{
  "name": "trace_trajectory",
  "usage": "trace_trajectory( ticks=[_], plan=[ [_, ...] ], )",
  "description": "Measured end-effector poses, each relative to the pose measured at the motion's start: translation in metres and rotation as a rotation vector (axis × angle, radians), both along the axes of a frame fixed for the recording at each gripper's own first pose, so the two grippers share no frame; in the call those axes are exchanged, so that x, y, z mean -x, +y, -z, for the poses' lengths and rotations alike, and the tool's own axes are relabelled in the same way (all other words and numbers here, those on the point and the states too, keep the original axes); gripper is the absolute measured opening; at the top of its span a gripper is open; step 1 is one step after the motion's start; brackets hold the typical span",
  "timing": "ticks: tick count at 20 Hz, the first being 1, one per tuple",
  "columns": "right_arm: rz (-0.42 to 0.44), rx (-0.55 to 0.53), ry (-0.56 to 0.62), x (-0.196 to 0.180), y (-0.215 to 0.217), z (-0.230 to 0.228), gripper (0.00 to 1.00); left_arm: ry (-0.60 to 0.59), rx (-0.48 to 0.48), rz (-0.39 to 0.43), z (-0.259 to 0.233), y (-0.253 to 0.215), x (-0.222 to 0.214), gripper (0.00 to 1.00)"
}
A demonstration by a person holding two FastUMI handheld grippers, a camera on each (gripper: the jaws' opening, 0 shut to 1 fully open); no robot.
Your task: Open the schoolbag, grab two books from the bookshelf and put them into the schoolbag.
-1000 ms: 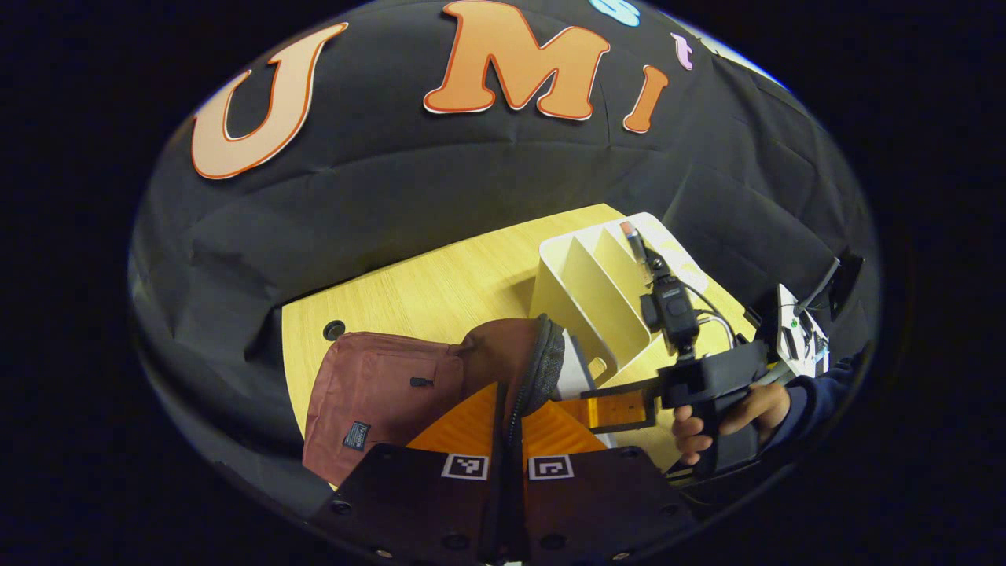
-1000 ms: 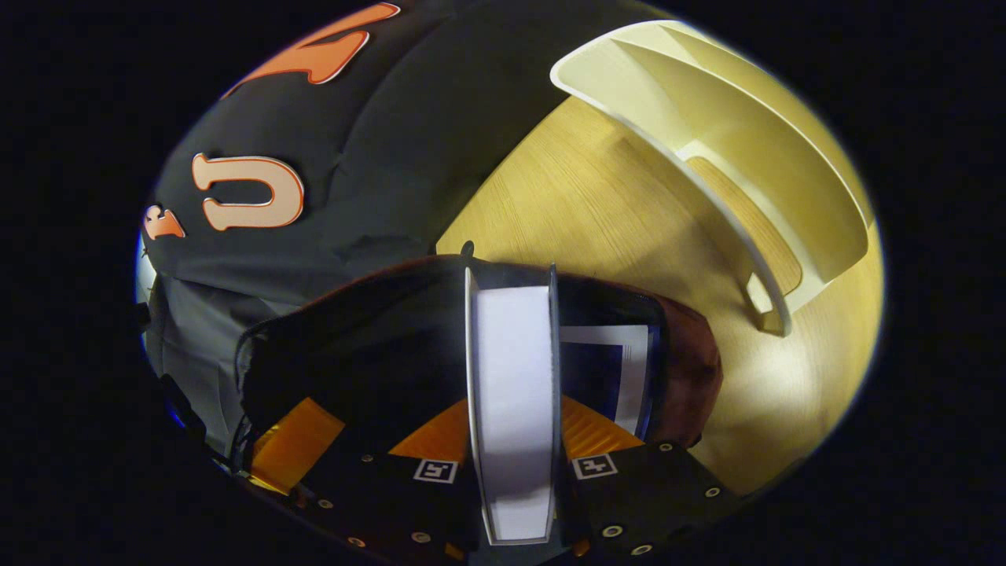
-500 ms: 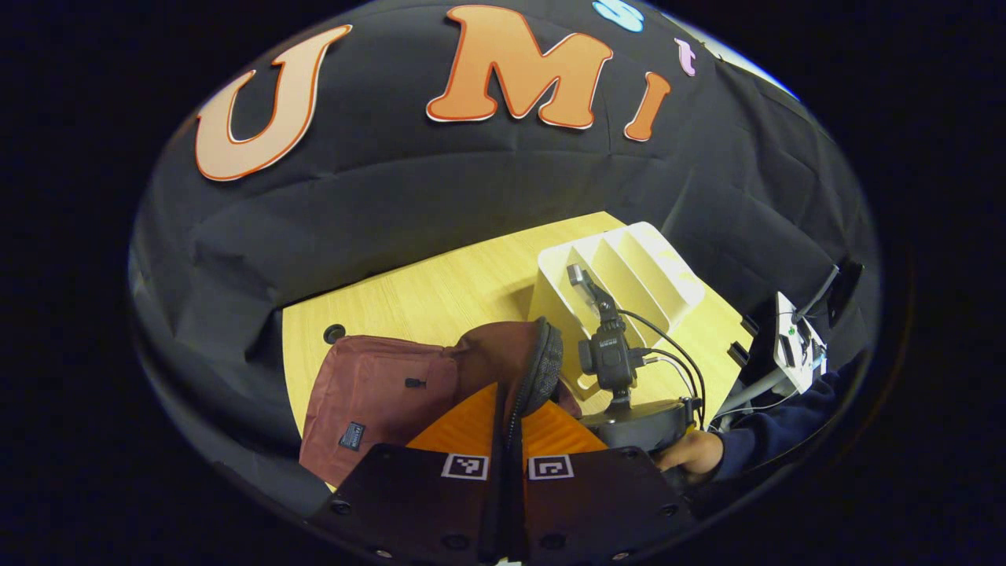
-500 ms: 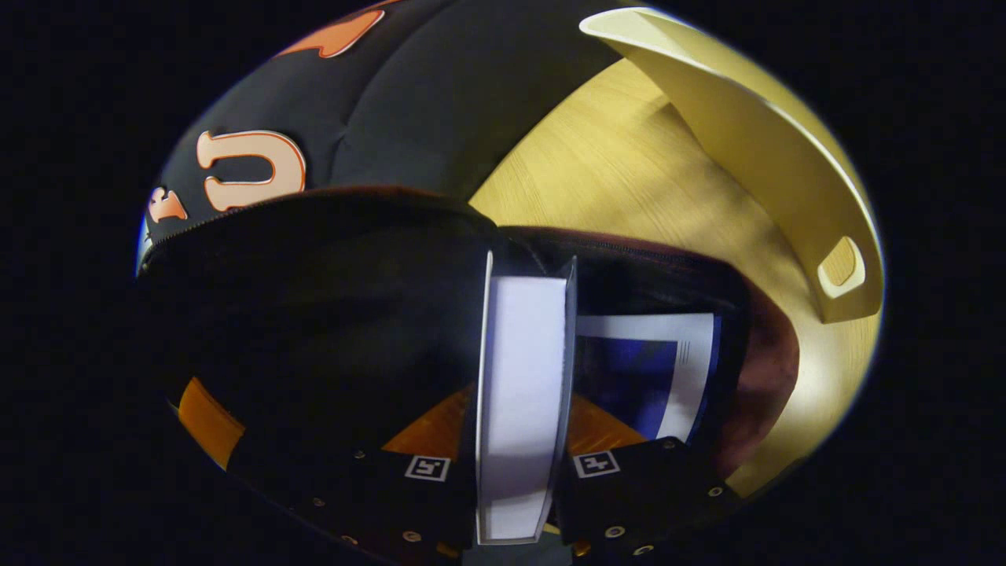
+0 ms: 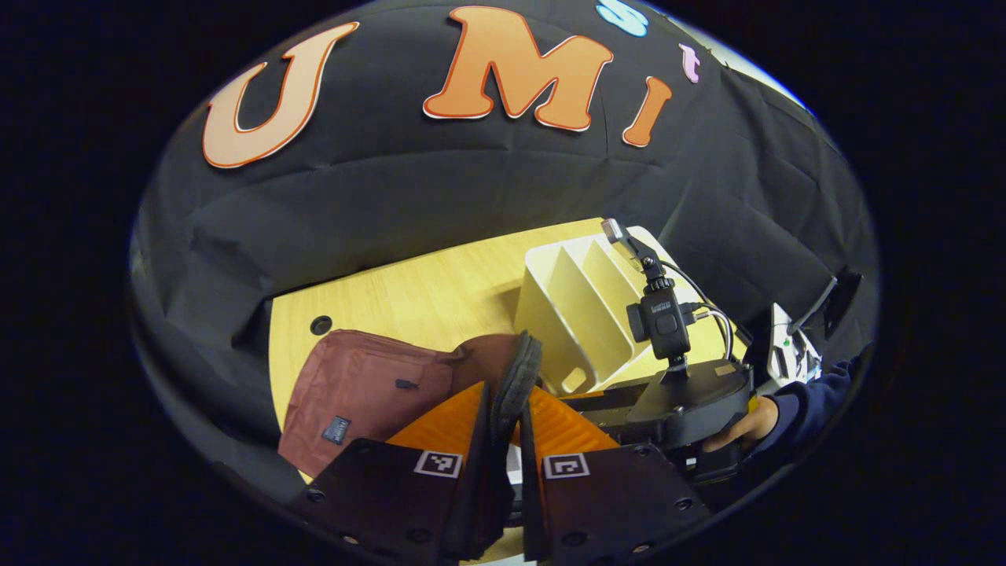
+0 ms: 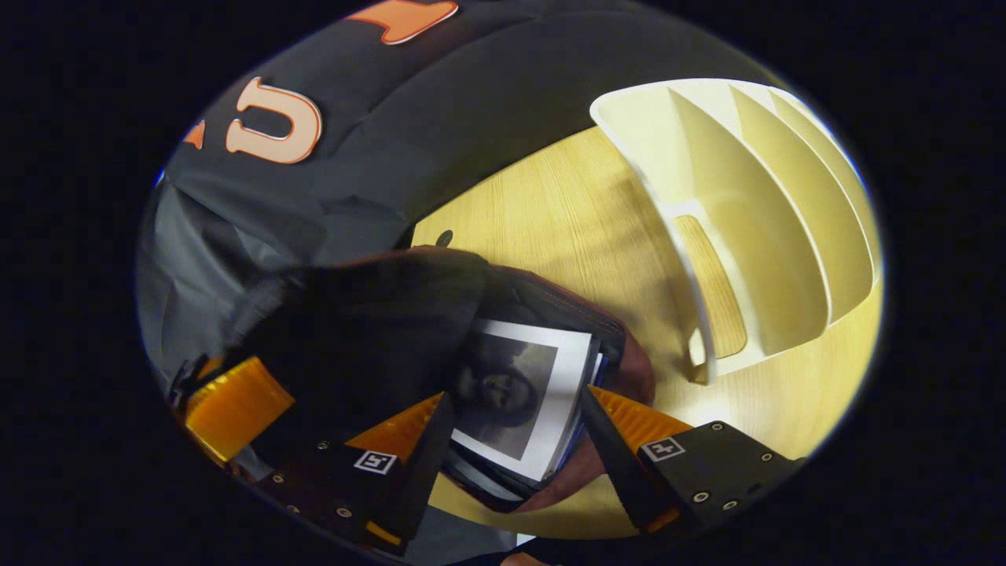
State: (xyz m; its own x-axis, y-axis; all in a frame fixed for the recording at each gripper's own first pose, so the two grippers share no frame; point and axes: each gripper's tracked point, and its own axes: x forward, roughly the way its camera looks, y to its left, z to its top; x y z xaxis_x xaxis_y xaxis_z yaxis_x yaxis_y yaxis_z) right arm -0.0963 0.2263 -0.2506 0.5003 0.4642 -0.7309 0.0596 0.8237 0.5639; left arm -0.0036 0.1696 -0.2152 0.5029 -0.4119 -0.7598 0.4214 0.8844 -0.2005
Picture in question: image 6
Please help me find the white bookshelf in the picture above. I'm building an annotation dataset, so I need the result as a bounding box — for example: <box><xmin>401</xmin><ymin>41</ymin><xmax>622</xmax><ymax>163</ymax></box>
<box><xmin>589</xmin><ymin>77</ymin><xmax>883</xmax><ymax>386</ymax></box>

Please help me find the black backdrop cloth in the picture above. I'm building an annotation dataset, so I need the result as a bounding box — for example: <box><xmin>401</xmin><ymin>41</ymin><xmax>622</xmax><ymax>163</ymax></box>
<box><xmin>138</xmin><ymin>0</ymin><xmax>787</xmax><ymax>394</ymax></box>

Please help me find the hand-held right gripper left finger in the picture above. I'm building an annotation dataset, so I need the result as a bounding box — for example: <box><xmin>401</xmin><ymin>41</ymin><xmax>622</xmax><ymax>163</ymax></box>
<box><xmin>251</xmin><ymin>393</ymin><xmax>457</xmax><ymax>555</ymax></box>

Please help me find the grey portrait cover book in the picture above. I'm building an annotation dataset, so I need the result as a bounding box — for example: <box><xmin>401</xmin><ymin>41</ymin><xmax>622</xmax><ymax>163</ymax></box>
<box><xmin>450</xmin><ymin>318</ymin><xmax>594</xmax><ymax>482</ymax></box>

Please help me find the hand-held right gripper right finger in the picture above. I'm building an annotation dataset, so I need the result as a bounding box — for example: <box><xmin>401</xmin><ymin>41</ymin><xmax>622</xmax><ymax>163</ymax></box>
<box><xmin>580</xmin><ymin>385</ymin><xmax>806</xmax><ymax>535</ymax></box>

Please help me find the maroon schoolbag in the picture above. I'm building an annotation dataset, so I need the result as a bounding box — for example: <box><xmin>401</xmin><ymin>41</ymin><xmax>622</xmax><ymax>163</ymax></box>
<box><xmin>228</xmin><ymin>246</ymin><xmax>657</xmax><ymax>516</ymax></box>

